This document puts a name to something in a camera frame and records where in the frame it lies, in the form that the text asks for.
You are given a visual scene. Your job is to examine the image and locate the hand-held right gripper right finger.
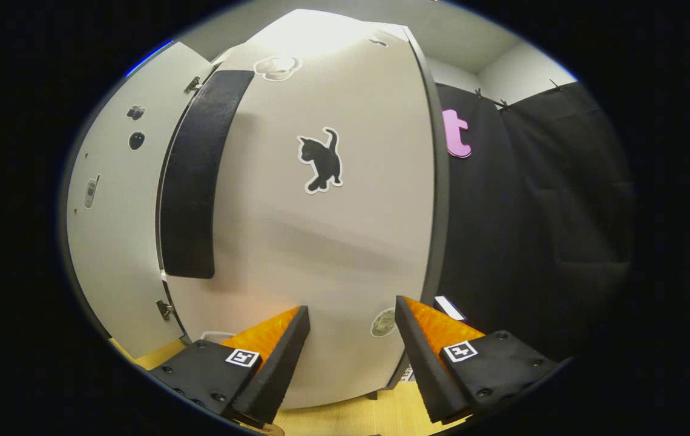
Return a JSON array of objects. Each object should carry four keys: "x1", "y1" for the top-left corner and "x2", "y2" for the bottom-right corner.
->
[{"x1": 395, "y1": 295, "x2": 559, "y2": 425}]

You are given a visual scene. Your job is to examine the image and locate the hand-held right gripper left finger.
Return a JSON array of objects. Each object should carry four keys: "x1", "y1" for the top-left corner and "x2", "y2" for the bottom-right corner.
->
[{"x1": 148, "y1": 305, "x2": 312, "y2": 426}]

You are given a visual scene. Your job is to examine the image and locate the white cabinet door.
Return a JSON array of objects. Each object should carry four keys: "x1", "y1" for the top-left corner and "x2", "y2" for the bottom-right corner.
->
[
  {"x1": 65, "y1": 41, "x2": 215, "y2": 359},
  {"x1": 157, "y1": 7, "x2": 450, "y2": 409}
]

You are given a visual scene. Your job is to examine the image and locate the dark blue book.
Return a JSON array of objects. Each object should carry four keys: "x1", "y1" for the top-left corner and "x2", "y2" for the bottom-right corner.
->
[{"x1": 433, "y1": 294, "x2": 468, "y2": 323}]

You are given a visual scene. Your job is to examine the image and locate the black backdrop cloth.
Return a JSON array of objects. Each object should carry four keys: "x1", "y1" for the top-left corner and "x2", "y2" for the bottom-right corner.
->
[{"x1": 436, "y1": 81, "x2": 635, "y2": 364}]

